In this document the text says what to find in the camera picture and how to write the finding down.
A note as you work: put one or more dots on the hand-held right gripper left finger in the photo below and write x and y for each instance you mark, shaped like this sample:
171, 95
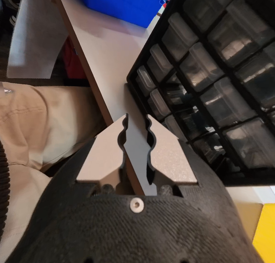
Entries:
103, 157

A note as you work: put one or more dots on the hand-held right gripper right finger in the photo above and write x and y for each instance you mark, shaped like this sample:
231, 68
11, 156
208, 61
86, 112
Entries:
171, 159

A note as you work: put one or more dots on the black drawer cabinet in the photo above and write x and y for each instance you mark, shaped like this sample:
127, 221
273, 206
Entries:
247, 178

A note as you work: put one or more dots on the yellow bin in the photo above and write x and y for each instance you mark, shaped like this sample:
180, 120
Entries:
266, 235

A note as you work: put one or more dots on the large blue bin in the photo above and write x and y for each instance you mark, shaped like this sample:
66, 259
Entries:
120, 4

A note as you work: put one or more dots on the grey desk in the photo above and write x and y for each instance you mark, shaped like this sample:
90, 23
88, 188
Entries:
107, 52

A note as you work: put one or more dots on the set of clear cabinet drawers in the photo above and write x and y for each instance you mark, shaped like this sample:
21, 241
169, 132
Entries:
225, 101

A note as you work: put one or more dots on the person's khaki trousers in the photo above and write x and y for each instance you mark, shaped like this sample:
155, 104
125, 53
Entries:
32, 116

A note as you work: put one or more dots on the red crate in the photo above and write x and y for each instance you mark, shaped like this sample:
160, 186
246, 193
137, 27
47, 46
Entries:
73, 60

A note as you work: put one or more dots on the person's dark knit sweater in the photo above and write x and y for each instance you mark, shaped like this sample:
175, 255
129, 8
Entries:
3, 181

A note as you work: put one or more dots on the grey curved panel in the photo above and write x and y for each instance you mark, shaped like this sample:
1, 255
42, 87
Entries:
36, 41

